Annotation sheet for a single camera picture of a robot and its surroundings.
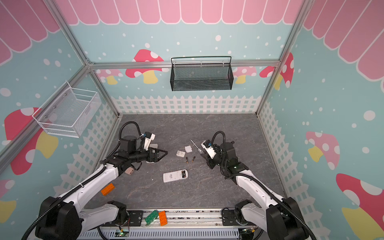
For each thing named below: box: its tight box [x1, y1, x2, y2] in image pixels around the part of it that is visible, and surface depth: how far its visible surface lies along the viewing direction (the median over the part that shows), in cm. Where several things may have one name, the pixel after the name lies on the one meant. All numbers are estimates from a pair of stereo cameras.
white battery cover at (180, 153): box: [176, 150, 186, 158], surface depth 99 cm
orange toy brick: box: [159, 210, 168, 226], surface depth 76 cm
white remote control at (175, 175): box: [163, 169, 189, 183], surface depth 89 cm
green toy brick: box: [144, 209, 159, 226], surface depth 76 cm
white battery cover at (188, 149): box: [184, 145, 193, 153], surface depth 102 cm
